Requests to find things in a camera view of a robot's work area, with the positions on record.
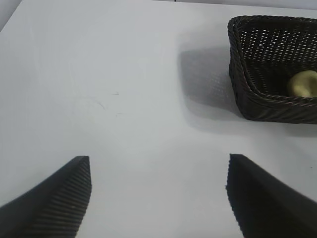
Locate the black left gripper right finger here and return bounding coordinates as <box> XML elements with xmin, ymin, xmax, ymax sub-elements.
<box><xmin>224</xmin><ymin>153</ymin><xmax>317</xmax><ymax>238</ymax></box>

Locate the dark brown woven basket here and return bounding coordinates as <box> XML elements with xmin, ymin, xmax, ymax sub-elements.
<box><xmin>227</xmin><ymin>15</ymin><xmax>317</xmax><ymax>125</ymax></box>

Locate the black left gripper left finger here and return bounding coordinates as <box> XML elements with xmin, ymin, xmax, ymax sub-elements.
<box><xmin>0</xmin><ymin>155</ymin><xmax>93</xmax><ymax>238</ymax></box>

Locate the pale yellow egg yolk pastry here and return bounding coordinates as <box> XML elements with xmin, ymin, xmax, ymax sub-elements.
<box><xmin>288</xmin><ymin>69</ymin><xmax>317</xmax><ymax>98</ymax></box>

